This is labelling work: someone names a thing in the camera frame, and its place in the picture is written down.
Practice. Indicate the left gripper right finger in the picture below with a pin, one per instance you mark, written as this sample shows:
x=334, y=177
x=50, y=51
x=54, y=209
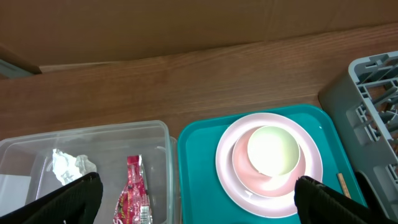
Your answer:
x=318, y=204

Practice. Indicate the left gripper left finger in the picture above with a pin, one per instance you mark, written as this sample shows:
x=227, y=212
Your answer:
x=76, y=202

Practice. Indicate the wooden chopstick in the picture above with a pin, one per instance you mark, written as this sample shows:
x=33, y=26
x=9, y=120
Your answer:
x=343, y=185

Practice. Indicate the red snack wrapper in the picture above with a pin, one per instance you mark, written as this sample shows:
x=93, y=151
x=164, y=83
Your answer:
x=133, y=206

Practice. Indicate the grey dishwasher rack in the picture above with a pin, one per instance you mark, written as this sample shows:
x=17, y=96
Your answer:
x=363, y=106

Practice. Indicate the crumpled white tissue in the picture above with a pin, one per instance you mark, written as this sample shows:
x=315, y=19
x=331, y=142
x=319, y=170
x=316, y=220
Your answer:
x=68, y=168

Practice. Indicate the small pink saucer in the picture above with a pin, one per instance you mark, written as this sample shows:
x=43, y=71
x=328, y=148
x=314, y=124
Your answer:
x=258, y=183

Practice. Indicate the large pink plate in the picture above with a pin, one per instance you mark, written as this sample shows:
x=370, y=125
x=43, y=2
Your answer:
x=270, y=207

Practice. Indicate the white label sticker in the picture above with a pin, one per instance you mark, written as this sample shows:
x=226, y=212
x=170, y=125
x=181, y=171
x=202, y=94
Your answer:
x=13, y=192

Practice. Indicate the clear plastic bin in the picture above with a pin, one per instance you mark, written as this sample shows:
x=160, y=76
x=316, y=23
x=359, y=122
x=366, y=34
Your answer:
x=108, y=147

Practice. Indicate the pale green cup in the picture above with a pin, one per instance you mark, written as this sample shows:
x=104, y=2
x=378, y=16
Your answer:
x=273, y=151

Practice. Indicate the teal serving tray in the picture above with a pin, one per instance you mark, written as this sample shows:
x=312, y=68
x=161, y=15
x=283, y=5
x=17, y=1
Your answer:
x=203, y=198

